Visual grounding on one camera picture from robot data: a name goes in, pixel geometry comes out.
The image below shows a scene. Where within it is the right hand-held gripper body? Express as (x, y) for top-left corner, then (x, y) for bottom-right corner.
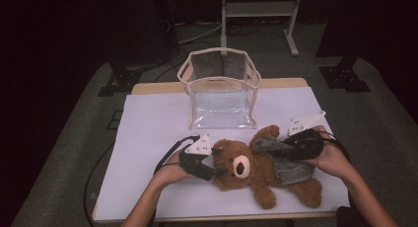
(284, 110), (327, 161)

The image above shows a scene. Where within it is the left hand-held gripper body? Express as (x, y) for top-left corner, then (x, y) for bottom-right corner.
(178, 133), (218, 182)

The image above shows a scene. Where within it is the grey fuzzy doll garment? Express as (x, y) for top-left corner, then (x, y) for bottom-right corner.
(252, 136), (315, 186)

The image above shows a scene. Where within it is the brown teddy bear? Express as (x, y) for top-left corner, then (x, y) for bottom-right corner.
(211, 123), (323, 211)

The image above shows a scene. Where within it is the clear plastic bag beige trim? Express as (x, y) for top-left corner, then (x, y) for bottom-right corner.
(175, 46), (263, 130)

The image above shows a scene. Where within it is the person's left hand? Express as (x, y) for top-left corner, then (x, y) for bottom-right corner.
(153, 151), (193, 189)

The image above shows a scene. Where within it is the person's right hand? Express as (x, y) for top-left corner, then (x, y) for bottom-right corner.
(302, 125), (354, 189)

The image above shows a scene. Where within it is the black stand base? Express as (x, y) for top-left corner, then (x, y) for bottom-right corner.
(97, 60), (142, 98)
(318, 53), (373, 94)

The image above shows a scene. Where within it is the black floor box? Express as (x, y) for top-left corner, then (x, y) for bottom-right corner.
(106, 110), (124, 131)

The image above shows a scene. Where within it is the white metal stand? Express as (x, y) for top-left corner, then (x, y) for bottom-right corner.
(220, 0), (304, 57)

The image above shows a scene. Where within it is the black upright stand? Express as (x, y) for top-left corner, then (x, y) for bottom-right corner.
(157, 0), (180, 57)

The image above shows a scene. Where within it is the left hand-held gripper black cable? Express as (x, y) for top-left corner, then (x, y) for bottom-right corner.
(83, 134), (201, 227)

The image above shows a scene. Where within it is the hand-held gripper black cable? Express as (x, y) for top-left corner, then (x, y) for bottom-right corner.
(319, 129), (353, 164)
(83, 134), (201, 227)

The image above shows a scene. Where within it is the right hand-held gripper black cable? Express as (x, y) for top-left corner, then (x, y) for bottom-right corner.
(319, 129), (353, 164)

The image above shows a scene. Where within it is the black floor cable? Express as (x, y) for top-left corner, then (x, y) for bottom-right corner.
(154, 40), (225, 83)

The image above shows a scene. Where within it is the white floor cable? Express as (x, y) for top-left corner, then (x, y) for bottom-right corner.
(178, 23), (223, 45)

